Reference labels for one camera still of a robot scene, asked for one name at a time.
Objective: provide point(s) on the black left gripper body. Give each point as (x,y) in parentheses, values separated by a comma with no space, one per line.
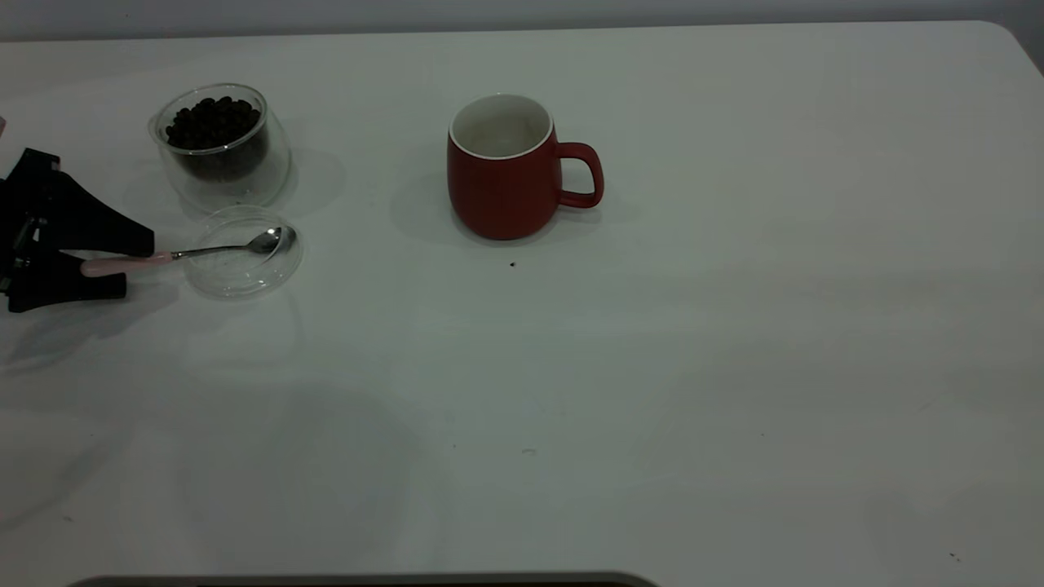
(10,228)

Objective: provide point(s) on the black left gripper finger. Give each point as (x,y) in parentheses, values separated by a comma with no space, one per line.
(81,216)
(65,287)

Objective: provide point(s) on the clear glass jar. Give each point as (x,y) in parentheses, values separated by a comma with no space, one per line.
(245,186)

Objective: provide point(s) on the clear glass lid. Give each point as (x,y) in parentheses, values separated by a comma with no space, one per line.
(245,273)

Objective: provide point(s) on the red ceramic mug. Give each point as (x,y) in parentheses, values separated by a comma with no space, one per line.
(502,196)

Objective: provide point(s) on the dark coffee beans pile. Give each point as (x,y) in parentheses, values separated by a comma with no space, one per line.
(214,126)

